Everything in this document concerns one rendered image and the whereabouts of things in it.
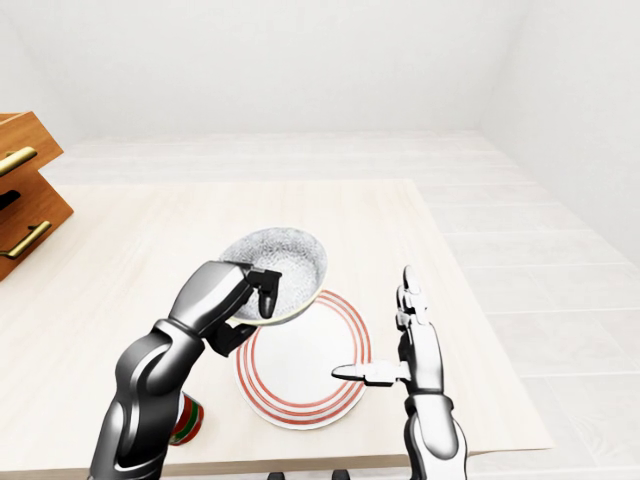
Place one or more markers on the silver robot left hand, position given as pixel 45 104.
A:
pixel 210 295

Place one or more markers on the silver robot right hand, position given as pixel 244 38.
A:
pixel 422 350

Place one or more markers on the patterned black and white bowl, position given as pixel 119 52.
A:
pixel 282 252

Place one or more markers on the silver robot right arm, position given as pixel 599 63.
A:
pixel 435 435

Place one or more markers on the white plate with red rings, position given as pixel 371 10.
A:
pixel 300 370

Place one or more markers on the red and green tin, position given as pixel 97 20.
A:
pixel 192 419

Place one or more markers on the small dark shape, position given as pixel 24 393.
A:
pixel 341 475
pixel 276 476

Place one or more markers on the wooden cabinet drawer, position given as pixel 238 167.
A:
pixel 30 132
pixel 50 210

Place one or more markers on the wooden cabinet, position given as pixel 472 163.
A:
pixel 47 200

